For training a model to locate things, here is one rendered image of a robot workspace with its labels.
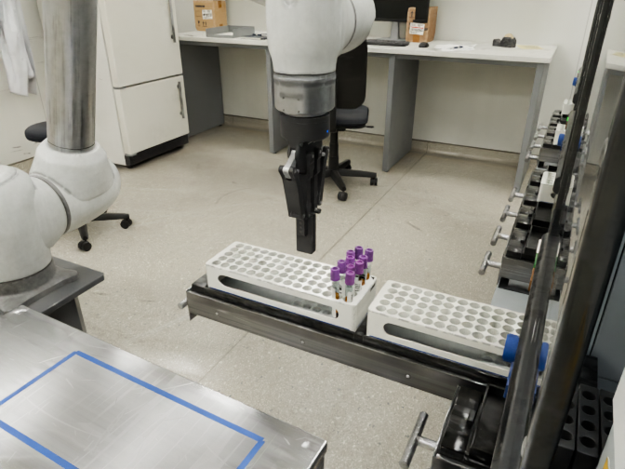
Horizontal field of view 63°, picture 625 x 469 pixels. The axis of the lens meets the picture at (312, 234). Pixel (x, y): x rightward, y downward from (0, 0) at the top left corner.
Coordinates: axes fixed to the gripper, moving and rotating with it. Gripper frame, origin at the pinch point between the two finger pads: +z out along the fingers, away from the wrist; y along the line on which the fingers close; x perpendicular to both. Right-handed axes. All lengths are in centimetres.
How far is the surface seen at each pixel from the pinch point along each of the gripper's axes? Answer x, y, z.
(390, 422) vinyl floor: 3, -54, 95
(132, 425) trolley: -6.0, 36.0, 12.5
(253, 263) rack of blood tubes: -10.2, 1.2, 8.1
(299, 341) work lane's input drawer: 2.3, 6.9, 17.0
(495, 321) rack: 31.6, -0.9, 8.2
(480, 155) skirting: -23, -349, 92
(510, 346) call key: 34.7, 21.1, -4.3
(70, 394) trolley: -17.6, 35.8, 12.5
